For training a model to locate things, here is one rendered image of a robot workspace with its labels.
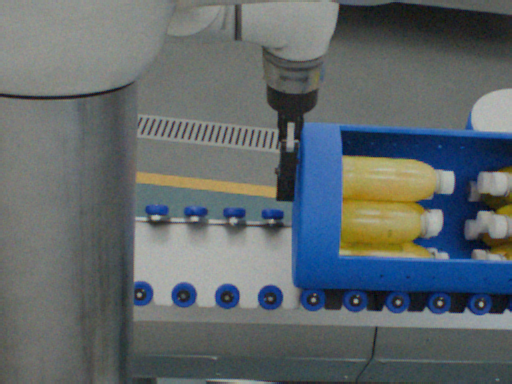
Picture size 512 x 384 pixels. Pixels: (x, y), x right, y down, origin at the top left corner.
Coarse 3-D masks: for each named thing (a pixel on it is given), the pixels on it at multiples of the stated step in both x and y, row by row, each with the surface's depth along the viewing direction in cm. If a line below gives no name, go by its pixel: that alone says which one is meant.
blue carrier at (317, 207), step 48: (336, 144) 106; (384, 144) 123; (432, 144) 123; (480, 144) 123; (336, 192) 102; (336, 240) 103; (432, 240) 130; (480, 240) 130; (336, 288) 113; (384, 288) 112; (432, 288) 112; (480, 288) 112
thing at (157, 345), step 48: (144, 240) 129; (192, 240) 130; (240, 240) 131; (288, 240) 132; (240, 288) 122; (288, 288) 123; (144, 336) 120; (192, 336) 121; (240, 336) 121; (288, 336) 122; (336, 336) 122; (384, 336) 123; (432, 336) 123; (480, 336) 124
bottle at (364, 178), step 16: (352, 160) 109; (368, 160) 109; (384, 160) 109; (400, 160) 110; (352, 176) 107; (368, 176) 108; (384, 176) 108; (400, 176) 108; (416, 176) 108; (432, 176) 109; (352, 192) 108; (368, 192) 108; (384, 192) 108; (400, 192) 109; (416, 192) 109; (432, 192) 110
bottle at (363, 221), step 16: (352, 208) 108; (368, 208) 108; (384, 208) 109; (400, 208) 109; (352, 224) 107; (368, 224) 108; (384, 224) 108; (400, 224) 108; (416, 224) 109; (352, 240) 109; (368, 240) 109; (384, 240) 109; (400, 240) 109
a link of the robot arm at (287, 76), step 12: (264, 48) 89; (264, 60) 90; (276, 60) 88; (312, 60) 88; (324, 60) 90; (264, 72) 92; (276, 72) 89; (288, 72) 89; (300, 72) 89; (312, 72) 90; (324, 72) 92; (276, 84) 91; (288, 84) 90; (300, 84) 90; (312, 84) 91
